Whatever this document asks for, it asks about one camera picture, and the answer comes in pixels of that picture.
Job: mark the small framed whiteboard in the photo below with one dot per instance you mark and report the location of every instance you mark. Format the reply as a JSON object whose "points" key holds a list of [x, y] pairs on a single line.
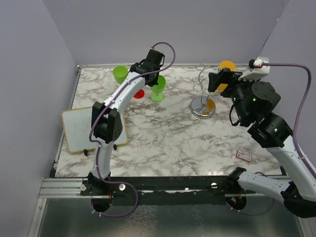
{"points": [[77, 125]]}

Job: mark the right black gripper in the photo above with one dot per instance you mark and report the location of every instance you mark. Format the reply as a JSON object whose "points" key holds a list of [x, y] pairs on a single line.
{"points": [[226, 76]]}

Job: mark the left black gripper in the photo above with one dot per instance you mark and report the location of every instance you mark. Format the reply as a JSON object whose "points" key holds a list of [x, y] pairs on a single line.
{"points": [[154, 81]]}

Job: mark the black front mounting rail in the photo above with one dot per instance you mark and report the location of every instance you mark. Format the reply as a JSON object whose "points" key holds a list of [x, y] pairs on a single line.
{"points": [[165, 190]]}

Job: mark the red plastic wine glass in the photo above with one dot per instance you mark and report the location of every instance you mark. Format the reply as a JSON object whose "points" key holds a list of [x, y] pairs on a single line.
{"points": [[140, 94]]}

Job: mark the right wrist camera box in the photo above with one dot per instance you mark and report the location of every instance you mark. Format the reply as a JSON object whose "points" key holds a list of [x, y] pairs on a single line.
{"points": [[256, 69]]}

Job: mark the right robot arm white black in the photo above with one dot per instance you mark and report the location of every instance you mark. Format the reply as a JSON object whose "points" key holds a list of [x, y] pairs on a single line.
{"points": [[254, 101]]}

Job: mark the green wine glass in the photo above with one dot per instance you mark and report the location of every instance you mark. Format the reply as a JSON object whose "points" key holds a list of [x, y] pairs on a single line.
{"points": [[157, 90], [120, 74]]}

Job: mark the orange plastic wine glass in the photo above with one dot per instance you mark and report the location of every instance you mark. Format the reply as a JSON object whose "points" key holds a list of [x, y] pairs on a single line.
{"points": [[217, 82]]}

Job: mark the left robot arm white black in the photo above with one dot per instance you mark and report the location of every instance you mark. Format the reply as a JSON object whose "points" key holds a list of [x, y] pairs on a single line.
{"points": [[106, 124]]}

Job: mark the chrome wire glass rack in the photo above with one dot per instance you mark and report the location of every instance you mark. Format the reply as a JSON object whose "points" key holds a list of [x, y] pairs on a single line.
{"points": [[203, 106]]}

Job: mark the small red white card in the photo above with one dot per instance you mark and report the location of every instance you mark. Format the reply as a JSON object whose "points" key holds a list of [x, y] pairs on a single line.
{"points": [[244, 156]]}

